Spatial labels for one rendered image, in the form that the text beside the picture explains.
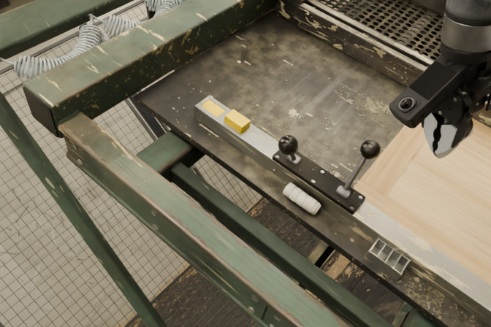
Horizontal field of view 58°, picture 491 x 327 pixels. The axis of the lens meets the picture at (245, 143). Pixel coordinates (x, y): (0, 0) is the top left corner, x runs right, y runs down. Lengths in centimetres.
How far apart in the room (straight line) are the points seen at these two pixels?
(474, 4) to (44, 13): 121
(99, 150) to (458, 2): 67
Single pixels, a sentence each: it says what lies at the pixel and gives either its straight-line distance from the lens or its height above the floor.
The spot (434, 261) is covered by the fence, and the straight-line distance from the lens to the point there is 91.
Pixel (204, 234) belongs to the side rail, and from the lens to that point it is 80.
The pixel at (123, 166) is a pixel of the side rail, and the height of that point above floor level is 166.
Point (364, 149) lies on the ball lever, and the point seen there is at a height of 144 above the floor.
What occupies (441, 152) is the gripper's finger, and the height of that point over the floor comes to 140.
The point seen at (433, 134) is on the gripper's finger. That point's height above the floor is 143.
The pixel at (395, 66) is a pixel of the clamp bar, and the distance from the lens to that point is 126.
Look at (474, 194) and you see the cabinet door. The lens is 108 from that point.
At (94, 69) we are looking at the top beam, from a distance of 102.
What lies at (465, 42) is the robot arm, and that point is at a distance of 65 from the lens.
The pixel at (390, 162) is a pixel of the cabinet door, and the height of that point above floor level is 133.
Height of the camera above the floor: 170
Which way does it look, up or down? 9 degrees down
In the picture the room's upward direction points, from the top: 35 degrees counter-clockwise
